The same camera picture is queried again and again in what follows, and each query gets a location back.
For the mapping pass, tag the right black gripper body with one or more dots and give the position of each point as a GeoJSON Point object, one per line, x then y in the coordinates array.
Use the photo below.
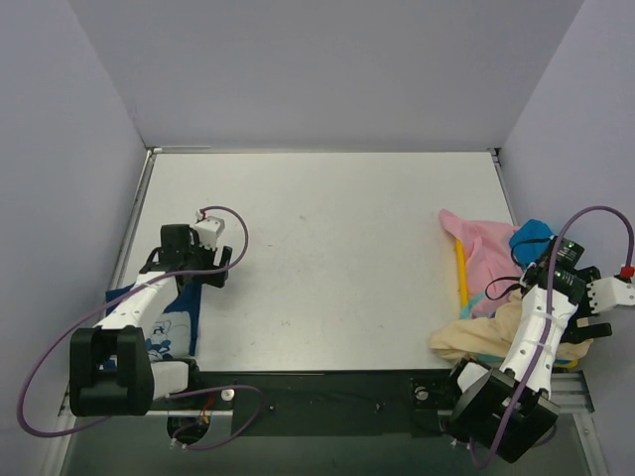
{"type": "Point", "coordinates": [586, 326]}

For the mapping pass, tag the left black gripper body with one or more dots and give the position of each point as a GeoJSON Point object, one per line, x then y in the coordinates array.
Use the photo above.
{"type": "Point", "coordinates": [218, 268]}

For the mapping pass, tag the beige t shirt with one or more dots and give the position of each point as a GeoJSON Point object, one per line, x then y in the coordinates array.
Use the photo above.
{"type": "Point", "coordinates": [492, 338]}

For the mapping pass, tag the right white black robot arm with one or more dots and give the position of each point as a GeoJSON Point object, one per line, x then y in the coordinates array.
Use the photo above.
{"type": "Point", "coordinates": [509, 409]}

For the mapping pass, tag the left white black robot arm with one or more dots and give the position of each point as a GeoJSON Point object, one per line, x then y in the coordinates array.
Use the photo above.
{"type": "Point", "coordinates": [142, 349]}

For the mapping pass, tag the bright blue t shirt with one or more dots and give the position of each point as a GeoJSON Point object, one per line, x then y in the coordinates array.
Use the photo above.
{"type": "Point", "coordinates": [529, 242]}

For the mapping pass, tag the navy printed folded t shirt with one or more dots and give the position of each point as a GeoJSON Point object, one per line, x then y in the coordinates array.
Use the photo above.
{"type": "Point", "coordinates": [167, 317]}

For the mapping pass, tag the pink t shirt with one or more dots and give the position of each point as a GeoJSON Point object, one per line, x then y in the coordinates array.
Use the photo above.
{"type": "Point", "coordinates": [488, 257]}

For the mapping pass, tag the teal t shirt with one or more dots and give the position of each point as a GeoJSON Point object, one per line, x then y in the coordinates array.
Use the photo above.
{"type": "Point", "coordinates": [467, 310]}

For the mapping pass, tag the yellow t shirt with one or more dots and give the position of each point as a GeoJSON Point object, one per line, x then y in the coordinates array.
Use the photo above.
{"type": "Point", "coordinates": [461, 273]}

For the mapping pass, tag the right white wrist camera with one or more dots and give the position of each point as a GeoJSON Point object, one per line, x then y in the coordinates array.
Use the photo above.
{"type": "Point", "coordinates": [608, 293]}

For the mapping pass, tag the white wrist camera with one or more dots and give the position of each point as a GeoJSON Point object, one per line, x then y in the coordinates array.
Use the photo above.
{"type": "Point", "coordinates": [608, 293]}
{"type": "Point", "coordinates": [208, 229]}

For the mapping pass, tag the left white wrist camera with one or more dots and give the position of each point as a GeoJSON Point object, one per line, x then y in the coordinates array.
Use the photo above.
{"type": "Point", "coordinates": [208, 229]}

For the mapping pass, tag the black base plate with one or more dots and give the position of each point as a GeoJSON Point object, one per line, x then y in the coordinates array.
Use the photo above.
{"type": "Point", "coordinates": [329, 403]}

